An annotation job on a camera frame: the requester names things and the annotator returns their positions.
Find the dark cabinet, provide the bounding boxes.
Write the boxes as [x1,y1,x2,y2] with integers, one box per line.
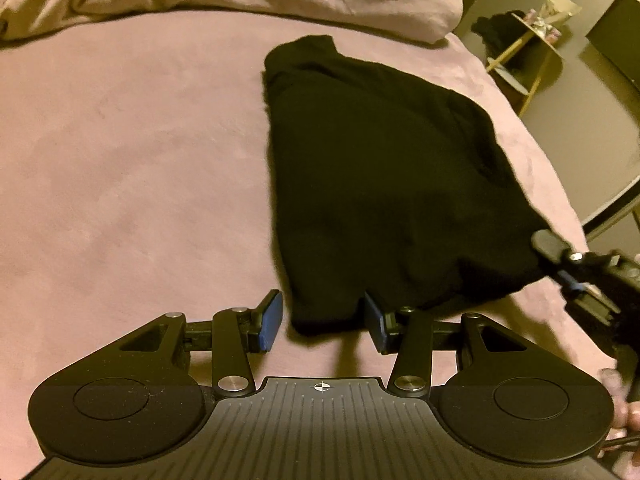
[585,0,640,97]

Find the dark cloth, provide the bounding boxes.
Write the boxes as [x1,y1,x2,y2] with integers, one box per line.
[471,10,527,58]

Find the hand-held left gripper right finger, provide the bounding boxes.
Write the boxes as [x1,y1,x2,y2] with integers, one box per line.
[362,292,532,398]

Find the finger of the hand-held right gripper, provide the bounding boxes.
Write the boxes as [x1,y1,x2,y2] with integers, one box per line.
[531,229,587,267]
[554,269,622,332]

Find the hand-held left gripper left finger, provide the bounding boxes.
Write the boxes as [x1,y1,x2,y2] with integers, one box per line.
[112,288,284,397]

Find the black shorts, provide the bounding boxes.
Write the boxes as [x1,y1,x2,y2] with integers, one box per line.
[262,35,552,339]

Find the person's right hand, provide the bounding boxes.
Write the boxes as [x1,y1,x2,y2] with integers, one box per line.
[599,368,640,457]

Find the white paper bag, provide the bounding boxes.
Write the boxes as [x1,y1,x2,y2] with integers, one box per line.
[541,0,584,27]

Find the round side table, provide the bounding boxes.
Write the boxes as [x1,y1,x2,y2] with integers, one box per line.
[484,10,564,117]

